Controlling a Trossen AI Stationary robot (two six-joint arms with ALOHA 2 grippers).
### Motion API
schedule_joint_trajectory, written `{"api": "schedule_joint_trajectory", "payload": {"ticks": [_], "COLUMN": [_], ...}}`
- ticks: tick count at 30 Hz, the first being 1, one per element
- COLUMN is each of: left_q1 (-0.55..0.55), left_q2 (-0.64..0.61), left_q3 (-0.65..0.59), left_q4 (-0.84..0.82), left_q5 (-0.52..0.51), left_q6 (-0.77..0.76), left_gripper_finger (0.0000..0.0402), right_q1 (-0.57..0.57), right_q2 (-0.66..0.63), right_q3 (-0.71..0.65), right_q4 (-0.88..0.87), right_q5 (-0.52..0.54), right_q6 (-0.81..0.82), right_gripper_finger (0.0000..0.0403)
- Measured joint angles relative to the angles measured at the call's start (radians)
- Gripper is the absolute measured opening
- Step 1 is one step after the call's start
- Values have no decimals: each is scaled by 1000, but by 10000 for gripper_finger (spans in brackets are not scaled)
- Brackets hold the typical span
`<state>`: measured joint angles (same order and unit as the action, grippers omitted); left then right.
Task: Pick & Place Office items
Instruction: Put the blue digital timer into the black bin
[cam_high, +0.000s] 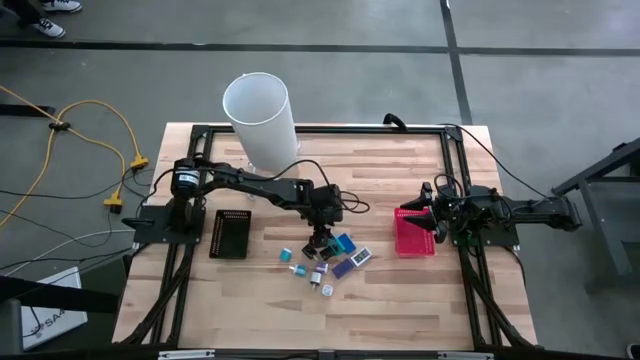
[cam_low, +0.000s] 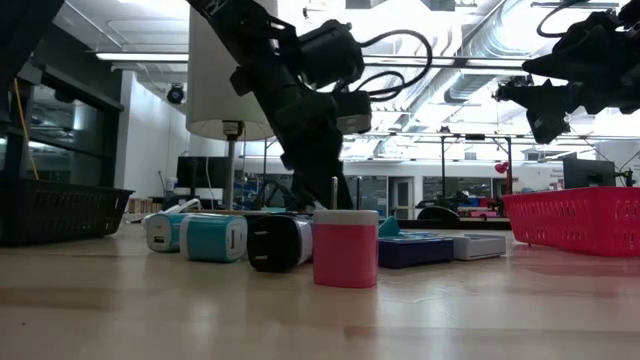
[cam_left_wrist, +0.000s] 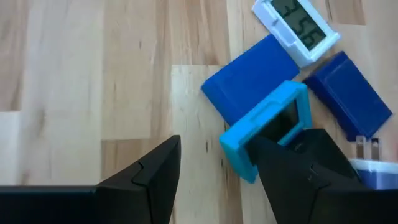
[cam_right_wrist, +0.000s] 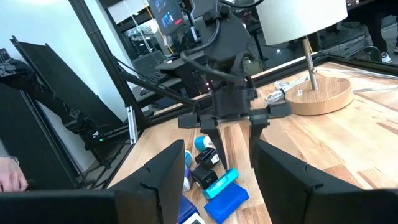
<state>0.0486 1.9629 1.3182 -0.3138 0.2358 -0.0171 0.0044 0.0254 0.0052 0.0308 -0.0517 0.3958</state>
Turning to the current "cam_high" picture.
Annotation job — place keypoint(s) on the black floor strip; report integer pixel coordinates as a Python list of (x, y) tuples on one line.
[(27, 110)]

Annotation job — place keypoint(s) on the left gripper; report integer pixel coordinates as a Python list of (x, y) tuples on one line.
[(322, 207)]

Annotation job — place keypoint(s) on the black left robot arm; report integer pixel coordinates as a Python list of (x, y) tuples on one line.
[(260, 189)]

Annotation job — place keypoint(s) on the dark blue box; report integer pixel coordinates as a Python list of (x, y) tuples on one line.
[(343, 268)]

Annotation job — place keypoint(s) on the purple USB wall charger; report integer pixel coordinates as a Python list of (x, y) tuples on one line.
[(322, 267)]

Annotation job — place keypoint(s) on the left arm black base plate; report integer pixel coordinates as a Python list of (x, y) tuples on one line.
[(155, 227)]

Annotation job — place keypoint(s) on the pink and white USB charger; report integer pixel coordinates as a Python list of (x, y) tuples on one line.
[(327, 290)]

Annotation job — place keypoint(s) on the black aluminium rig frame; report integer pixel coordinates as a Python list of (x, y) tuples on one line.
[(350, 129)]

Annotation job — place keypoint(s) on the black metal beam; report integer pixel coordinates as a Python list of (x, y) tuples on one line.
[(50, 295)]

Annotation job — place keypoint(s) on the white shade table lamp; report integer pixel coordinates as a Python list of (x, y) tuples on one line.
[(257, 120)]

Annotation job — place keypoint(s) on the black metal table frame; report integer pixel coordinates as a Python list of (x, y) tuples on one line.
[(587, 172)]

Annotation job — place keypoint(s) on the grey charger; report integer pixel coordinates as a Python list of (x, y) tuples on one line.
[(361, 256)]

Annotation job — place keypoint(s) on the person's shoe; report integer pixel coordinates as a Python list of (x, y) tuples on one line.
[(49, 27), (62, 5)]

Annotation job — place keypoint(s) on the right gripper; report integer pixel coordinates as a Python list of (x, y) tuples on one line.
[(447, 212)]

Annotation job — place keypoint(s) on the red plastic basket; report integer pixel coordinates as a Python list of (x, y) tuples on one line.
[(412, 242)]

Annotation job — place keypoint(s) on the black plug adapter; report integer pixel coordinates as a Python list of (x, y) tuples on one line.
[(309, 251), (327, 253)]

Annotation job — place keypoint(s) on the bright blue small box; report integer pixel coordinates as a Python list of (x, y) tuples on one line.
[(346, 243)]

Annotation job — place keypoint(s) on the white printed sign board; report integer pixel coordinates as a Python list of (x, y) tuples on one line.
[(55, 320)]

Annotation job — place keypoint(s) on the silver table bracket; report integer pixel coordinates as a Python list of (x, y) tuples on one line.
[(465, 356), (187, 354)]

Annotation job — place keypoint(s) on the person's leg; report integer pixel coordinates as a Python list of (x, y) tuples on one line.
[(20, 12)]

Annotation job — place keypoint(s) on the black plastic basket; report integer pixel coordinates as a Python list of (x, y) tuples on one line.
[(230, 235)]

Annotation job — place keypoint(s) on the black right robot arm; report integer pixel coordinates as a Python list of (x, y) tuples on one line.
[(540, 210)]

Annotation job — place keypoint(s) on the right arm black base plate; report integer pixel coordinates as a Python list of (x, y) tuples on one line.
[(495, 236)]

